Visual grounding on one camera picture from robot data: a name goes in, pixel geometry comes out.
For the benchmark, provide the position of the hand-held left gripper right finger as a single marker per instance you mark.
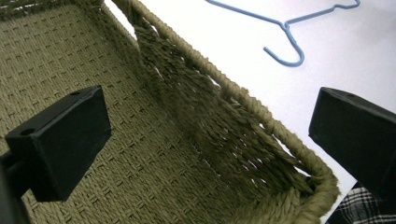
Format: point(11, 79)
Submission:
point(358, 140)

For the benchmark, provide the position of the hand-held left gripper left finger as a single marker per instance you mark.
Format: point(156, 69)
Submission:
point(62, 146)

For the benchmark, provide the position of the woven green basket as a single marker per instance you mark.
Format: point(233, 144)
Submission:
point(140, 133)

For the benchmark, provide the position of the black white plaid cloth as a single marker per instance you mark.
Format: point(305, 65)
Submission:
point(358, 207)

